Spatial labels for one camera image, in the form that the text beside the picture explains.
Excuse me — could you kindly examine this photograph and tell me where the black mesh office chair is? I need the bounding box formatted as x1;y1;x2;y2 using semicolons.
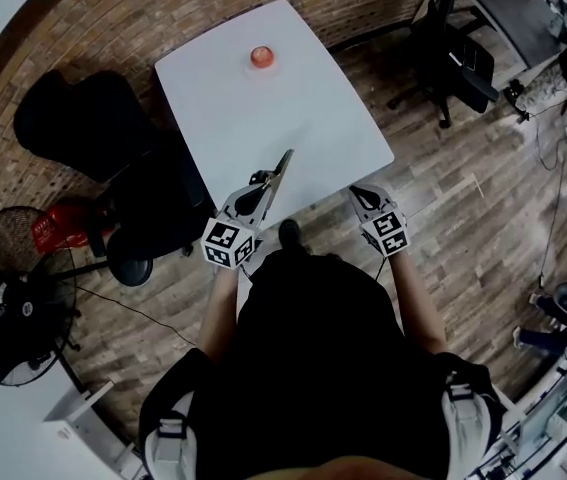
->
386;0;502;129

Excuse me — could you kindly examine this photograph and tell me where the white shoulder strap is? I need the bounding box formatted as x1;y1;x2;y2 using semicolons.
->
142;392;197;480
440;382;489;474

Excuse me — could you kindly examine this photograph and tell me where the person's right forearm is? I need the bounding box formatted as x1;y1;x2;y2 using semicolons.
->
390;252;448;354

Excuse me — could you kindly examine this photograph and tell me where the black floor cable with adapter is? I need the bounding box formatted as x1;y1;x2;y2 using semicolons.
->
535;152;567;292

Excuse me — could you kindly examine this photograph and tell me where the red crate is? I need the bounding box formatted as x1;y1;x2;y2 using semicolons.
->
30;202;117;254

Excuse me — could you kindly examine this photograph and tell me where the black floor fan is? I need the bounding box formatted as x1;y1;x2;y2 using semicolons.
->
0;206;155;387

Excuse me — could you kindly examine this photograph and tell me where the person's black clothing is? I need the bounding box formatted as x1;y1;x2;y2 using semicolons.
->
137;247;507;480

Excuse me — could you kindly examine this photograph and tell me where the person's left forearm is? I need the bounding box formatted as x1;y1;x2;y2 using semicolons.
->
196;266;242;364

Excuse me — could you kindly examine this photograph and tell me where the white table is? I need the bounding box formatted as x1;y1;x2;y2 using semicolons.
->
154;0;396;214

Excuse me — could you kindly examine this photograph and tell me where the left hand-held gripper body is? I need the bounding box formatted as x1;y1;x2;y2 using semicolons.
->
201;211;265;272

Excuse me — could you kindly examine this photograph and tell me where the red apple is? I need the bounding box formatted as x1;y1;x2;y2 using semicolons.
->
249;45;275;69

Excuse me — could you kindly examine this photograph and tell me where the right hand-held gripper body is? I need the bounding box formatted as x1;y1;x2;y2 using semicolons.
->
360;198;410;258

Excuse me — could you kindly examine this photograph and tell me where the white cabinet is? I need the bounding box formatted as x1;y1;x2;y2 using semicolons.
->
41;380;137;474

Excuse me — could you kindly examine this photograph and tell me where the person's left shoe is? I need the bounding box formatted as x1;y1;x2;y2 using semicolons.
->
279;219;305;249

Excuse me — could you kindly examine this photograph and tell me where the large black padded office chair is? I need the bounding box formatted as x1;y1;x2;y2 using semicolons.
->
12;70;217;259

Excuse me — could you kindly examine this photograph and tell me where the grey top desk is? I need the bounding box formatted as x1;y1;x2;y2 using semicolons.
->
462;0;567;84

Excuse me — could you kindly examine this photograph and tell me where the black fan power cable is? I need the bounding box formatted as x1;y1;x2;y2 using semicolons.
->
76;283;199;343

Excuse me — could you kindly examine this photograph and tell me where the white frame workbench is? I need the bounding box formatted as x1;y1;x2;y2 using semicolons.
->
482;325;567;480

